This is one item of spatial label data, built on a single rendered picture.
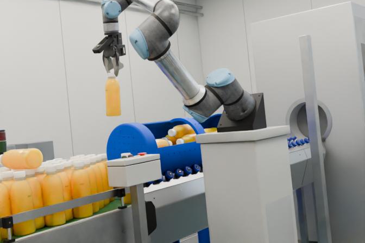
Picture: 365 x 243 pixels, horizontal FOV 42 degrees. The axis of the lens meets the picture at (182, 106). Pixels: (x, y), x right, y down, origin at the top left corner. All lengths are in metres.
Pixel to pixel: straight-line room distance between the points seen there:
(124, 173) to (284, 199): 0.81
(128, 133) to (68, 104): 4.00
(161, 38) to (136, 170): 0.51
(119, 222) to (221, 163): 0.54
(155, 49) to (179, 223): 0.95
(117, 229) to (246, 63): 6.12
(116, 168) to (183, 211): 0.68
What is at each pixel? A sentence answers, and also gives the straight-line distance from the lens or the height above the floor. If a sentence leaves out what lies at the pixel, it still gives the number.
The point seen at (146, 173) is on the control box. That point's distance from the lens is 1.86.
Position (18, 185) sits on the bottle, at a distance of 1.69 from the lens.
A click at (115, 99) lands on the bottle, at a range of 2.29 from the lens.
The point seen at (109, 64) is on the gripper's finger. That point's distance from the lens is 2.34.
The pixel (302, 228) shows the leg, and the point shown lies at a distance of 4.05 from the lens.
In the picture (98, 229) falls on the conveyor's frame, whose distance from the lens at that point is 1.85.
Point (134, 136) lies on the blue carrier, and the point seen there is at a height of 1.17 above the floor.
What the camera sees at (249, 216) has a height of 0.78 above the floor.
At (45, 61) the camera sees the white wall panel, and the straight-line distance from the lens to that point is 6.09.
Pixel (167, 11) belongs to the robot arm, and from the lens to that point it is 1.87.
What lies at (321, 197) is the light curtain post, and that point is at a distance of 3.32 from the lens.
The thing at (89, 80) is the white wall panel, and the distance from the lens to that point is 6.47.
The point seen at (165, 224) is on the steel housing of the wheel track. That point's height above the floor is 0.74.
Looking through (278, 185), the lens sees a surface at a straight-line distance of 2.20.
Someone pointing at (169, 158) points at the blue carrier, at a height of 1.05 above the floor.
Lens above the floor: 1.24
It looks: 1 degrees up
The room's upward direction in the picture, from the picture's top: 6 degrees counter-clockwise
